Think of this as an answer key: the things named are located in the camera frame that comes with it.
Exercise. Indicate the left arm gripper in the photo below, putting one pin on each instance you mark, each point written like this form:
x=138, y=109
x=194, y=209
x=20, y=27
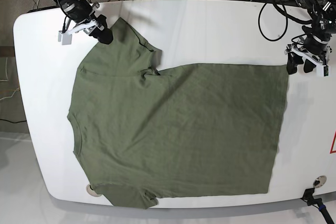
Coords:
x=307, y=50

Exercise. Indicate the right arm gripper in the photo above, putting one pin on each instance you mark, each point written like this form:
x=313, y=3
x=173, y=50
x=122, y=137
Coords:
x=81, y=12

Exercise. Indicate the olive green T-shirt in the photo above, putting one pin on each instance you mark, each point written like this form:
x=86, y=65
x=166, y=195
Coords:
x=205, y=129

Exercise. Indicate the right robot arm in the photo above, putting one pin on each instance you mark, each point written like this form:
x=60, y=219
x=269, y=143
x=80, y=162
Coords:
x=82, y=13

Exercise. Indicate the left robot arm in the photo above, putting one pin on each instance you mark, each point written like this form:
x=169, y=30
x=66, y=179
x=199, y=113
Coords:
x=322, y=13

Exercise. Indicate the red triangle sticker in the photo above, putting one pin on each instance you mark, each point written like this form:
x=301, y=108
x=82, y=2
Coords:
x=332, y=150

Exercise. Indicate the right table grommet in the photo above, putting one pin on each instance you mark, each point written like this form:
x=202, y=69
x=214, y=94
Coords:
x=320, y=181

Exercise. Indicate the table grommet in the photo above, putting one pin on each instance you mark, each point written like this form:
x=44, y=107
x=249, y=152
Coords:
x=320, y=181
x=91, y=192

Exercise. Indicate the black table clamp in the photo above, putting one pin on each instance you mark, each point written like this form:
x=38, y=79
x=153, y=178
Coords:
x=309, y=199

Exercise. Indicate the left table grommet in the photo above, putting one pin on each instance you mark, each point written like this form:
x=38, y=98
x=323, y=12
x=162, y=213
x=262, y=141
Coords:
x=91, y=192

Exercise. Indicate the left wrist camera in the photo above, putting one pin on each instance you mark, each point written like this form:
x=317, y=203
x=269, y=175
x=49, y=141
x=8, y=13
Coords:
x=322, y=70

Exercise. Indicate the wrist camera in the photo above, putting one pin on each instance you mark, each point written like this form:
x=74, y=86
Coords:
x=322, y=70
x=64, y=38

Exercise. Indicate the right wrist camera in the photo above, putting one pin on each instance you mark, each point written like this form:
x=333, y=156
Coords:
x=64, y=38

